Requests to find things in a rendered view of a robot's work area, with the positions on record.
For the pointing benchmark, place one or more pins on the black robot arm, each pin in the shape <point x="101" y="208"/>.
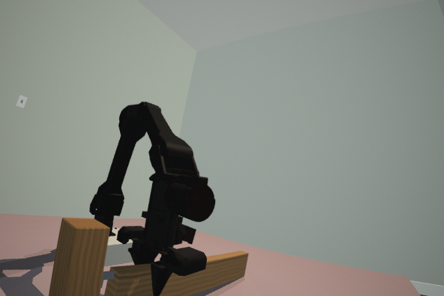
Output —
<point x="176" y="187"/>

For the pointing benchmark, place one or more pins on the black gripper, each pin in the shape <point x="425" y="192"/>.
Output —
<point x="159" y="236"/>

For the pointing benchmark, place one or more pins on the wooden post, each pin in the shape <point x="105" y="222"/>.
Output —
<point x="80" y="258"/>

